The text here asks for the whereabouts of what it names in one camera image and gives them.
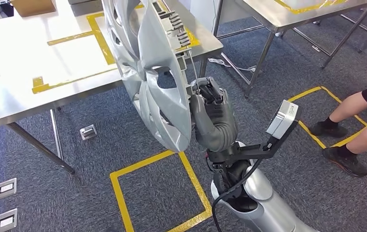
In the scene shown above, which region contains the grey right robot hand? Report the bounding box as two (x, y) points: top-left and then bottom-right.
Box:
(189, 76), (239, 142)

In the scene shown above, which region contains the silver wheel cover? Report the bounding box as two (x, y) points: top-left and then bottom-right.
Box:
(101, 0), (193, 153)

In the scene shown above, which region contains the steel workbench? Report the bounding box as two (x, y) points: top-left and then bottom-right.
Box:
(0, 0), (224, 175)

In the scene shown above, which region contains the white cabinet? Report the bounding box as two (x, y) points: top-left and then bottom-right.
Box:
(188, 0), (232, 34)

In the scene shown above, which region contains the yellow floor tape square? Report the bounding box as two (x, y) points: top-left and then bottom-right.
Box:
(109, 149), (213, 232)
(287, 86), (367, 149)

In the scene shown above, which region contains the metal floor socket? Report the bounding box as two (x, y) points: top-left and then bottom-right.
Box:
(0, 208), (18, 232)
(0, 177), (18, 201)
(79, 124), (98, 141)

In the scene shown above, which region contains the person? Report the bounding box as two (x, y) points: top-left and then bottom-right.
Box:
(308, 72), (367, 178)

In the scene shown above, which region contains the yellow tape rectangle outline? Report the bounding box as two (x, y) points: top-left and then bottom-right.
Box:
(32, 0), (201, 94)

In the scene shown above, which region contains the short yellow tape strip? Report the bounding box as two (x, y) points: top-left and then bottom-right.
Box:
(46, 30), (95, 46)

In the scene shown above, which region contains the brown cardboard box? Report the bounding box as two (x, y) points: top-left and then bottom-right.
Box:
(12, 0), (57, 17)

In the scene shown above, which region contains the white floor cable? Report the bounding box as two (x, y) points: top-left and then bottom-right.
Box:
(207, 58), (257, 73)

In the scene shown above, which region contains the steel frame table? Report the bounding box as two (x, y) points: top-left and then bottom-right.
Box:
(213, 0), (367, 98)

